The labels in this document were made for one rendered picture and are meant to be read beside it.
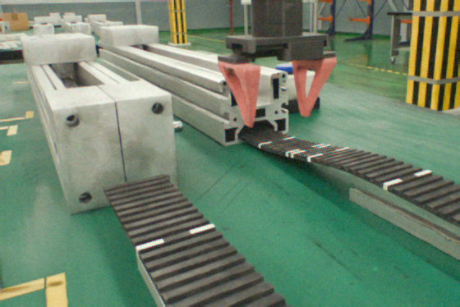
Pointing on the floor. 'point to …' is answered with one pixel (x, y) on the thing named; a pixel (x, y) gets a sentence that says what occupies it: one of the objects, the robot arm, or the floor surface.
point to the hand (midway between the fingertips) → (278, 113)
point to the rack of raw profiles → (357, 20)
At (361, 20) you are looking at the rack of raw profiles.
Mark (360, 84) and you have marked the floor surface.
